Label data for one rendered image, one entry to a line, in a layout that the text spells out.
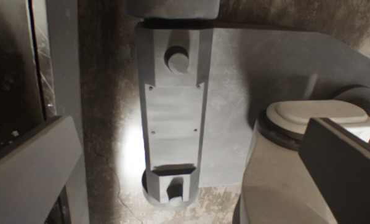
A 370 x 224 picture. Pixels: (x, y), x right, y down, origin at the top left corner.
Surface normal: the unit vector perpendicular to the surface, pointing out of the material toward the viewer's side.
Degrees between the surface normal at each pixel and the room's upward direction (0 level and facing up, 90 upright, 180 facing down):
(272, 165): 90
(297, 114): 90
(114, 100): 0
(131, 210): 0
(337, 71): 0
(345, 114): 90
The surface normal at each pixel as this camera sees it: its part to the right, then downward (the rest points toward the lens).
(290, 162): 0.04, -0.88
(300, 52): 0.13, 0.48
